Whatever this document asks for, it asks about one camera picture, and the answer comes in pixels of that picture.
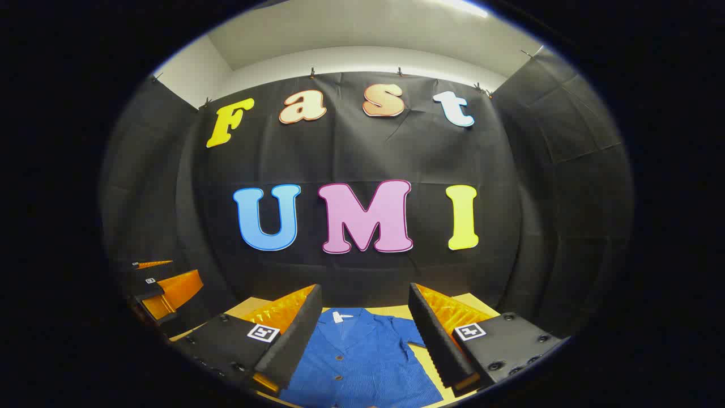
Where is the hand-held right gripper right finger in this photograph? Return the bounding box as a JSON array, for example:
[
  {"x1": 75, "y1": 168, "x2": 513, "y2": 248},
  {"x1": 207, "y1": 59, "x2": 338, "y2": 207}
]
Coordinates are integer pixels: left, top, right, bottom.
[{"x1": 408, "y1": 282, "x2": 562, "y2": 397}]

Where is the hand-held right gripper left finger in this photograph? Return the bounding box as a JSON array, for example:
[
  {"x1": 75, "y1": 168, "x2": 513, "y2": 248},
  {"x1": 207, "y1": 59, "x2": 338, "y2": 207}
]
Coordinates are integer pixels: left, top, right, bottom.
[{"x1": 170, "y1": 283, "x2": 323, "y2": 396}]

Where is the blue button shirt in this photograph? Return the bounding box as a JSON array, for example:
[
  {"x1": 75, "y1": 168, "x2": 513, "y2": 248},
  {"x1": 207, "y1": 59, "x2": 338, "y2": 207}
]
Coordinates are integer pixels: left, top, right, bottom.
[{"x1": 280, "y1": 307, "x2": 445, "y2": 408}]

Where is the black backdrop cloth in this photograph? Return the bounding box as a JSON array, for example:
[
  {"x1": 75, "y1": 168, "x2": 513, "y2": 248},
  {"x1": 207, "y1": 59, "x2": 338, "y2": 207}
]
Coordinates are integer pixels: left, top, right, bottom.
[{"x1": 101, "y1": 45, "x2": 634, "y2": 341}]

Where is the row of small cloth clips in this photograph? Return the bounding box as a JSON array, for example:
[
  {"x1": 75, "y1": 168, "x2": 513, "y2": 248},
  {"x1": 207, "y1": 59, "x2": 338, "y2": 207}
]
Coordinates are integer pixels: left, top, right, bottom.
[{"x1": 150, "y1": 50, "x2": 536, "y2": 109}]

